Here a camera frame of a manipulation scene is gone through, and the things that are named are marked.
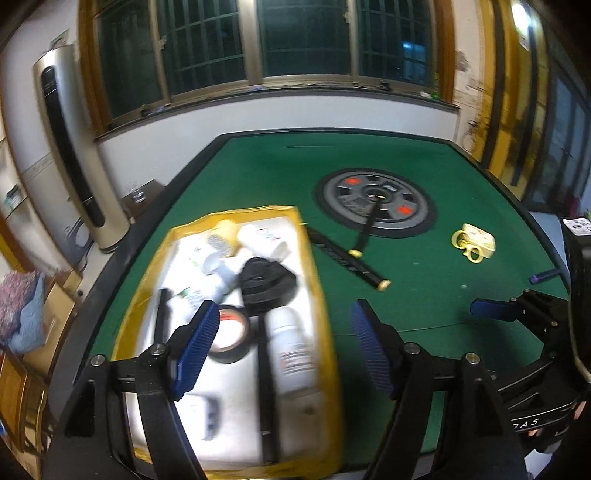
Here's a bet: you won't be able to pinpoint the black electrical tape roll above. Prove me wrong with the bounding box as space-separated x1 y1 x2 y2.
208 305 252 364

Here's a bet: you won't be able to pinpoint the cream earbud case with ring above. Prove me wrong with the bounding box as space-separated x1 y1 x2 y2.
451 223 496 264

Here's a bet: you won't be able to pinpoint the white bottle red label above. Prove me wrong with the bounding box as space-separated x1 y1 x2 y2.
266 307 318 398

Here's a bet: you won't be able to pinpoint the black cooling fan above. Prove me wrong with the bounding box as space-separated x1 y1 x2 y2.
238 257 297 317

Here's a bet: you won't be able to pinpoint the yellow round sponge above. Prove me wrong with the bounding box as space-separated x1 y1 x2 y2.
207 219 238 257

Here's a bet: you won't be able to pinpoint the white power adapter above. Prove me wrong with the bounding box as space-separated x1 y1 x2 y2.
183 394 221 441

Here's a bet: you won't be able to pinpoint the white pill bottle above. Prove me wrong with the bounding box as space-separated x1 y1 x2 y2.
167 262 238 321

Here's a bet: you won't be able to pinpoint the black marker grey cap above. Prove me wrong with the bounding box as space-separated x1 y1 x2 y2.
256 315 280 465

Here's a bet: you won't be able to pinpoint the white oval case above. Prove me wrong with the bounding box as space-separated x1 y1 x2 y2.
238 224 290 262

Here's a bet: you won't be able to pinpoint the yellow cardboard box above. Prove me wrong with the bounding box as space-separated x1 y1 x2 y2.
112 205 342 479

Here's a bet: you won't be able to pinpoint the black marker on centre panel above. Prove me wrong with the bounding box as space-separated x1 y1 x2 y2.
349 195 385 258

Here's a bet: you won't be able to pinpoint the black marker yellow caps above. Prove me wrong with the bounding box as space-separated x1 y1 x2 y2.
304 225 392 292

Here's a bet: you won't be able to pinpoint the round grey table centre panel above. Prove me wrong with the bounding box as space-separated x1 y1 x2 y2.
315 167 438 238

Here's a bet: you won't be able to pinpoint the standing air conditioner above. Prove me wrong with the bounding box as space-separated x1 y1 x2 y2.
33 45 130 253

